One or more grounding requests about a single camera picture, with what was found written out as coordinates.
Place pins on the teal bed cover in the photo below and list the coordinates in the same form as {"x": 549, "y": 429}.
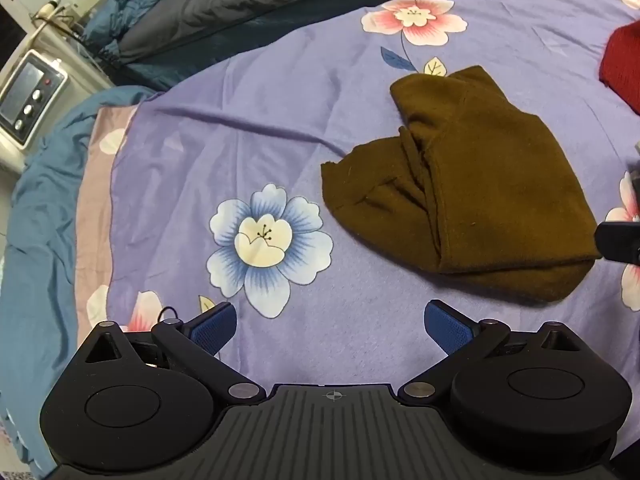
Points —
{"x": 40, "y": 240}

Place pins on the grey and blue duvet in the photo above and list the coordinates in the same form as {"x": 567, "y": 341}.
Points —
{"x": 240, "y": 5}

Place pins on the small white box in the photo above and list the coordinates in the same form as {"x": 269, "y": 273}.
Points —
{"x": 84, "y": 6}

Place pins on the brown fleece garment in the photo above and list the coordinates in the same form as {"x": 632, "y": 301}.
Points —
{"x": 490, "y": 185}

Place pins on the white device with display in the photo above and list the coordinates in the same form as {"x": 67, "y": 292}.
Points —
{"x": 31, "y": 92}

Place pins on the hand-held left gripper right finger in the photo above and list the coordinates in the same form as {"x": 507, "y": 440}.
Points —
{"x": 447, "y": 332}

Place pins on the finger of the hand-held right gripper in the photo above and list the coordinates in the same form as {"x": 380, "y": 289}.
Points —
{"x": 620, "y": 242}

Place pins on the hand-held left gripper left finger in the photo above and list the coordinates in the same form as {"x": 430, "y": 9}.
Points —
{"x": 215, "y": 329}

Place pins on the red knitted garment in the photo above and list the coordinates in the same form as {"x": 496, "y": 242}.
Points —
{"x": 625, "y": 62}

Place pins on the purple floral bed sheet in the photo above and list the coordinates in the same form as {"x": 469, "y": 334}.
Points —
{"x": 250, "y": 125}

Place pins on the white bedside cabinet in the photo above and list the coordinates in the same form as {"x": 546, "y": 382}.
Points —
{"x": 75, "y": 67}

